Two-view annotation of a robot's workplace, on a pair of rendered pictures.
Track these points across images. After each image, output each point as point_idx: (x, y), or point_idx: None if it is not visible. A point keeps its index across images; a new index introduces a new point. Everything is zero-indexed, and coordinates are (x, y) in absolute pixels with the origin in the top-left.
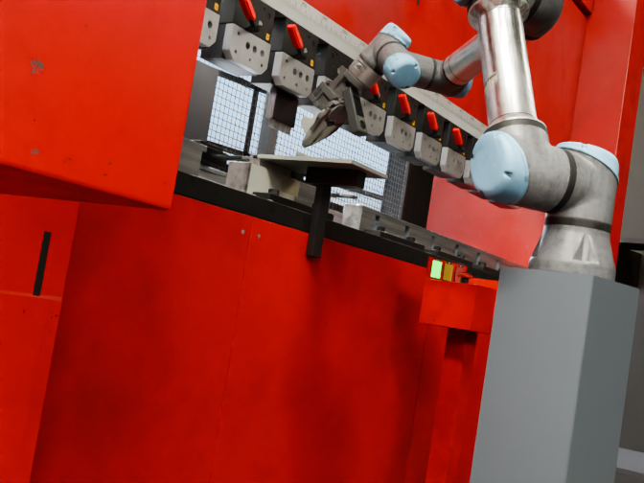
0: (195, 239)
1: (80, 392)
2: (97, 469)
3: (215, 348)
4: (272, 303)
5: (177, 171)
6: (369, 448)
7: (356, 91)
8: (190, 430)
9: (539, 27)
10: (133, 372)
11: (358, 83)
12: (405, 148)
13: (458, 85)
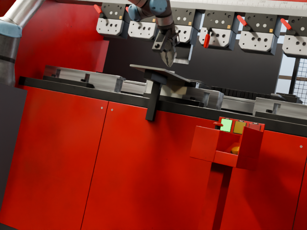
0: (75, 110)
1: (25, 162)
2: (30, 192)
3: (85, 158)
4: (122, 142)
5: (67, 84)
6: None
7: (164, 30)
8: (71, 191)
9: None
10: (45, 160)
11: (157, 26)
12: (305, 53)
13: (141, 7)
